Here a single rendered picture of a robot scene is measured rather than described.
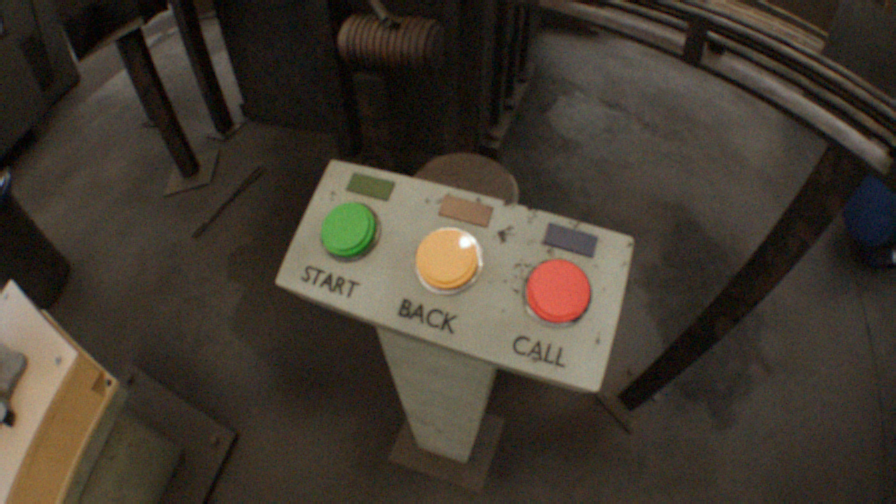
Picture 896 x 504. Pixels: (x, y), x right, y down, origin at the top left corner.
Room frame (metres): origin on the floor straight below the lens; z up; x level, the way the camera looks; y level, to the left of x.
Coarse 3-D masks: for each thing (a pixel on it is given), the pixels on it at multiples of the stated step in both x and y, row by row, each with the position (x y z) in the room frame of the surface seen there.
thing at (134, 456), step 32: (128, 384) 0.20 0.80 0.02; (160, 384) 0.22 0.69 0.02; (128, 416) 0.10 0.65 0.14; (160, 416) 0.14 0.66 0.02; (192, 416) 0.16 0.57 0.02; (128, 448) 0.03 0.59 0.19; (160, 448) 0.06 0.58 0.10; (192, 448) 0.08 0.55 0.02; (224, 448) 0.10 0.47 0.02; (96, 480) -0.05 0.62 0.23; (128, 480) -0.03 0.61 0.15; (160, 480) -0.01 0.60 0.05; (192, 480) 0.01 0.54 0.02
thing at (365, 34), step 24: (360, 24) 0.84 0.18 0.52; (408, 24) 0.81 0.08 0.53; (432, 24) 0.80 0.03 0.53; (360, 48) 0.80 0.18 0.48; (384, 48) 0.78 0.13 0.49; (408, 48) 0.77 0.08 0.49; (432, 48) 0.77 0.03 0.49; (360, 72) 0.84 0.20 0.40; (384, 72) 0.83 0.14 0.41; (408, 72) 0.79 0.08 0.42; (432, 72) 0.80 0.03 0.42; (360, 96) 0.82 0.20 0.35; (384, 96) 0.80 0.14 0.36; (384, 120) 0.80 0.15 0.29; (384, 144) 0.80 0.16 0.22; (408, 144) 0.88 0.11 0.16; (384, 168) 0.81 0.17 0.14; (408, 168) 0.87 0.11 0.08
